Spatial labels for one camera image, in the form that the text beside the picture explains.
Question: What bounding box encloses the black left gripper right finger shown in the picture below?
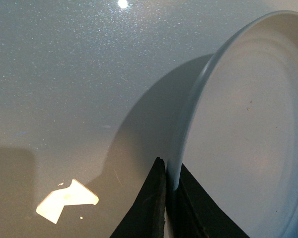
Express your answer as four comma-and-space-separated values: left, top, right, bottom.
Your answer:
166, 165, 248, 238

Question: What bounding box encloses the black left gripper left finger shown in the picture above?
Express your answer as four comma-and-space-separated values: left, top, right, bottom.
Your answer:
111, 157, 166, 238

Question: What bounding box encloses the grey round plate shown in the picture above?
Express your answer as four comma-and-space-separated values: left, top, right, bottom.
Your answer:
167, 10, 298, 238

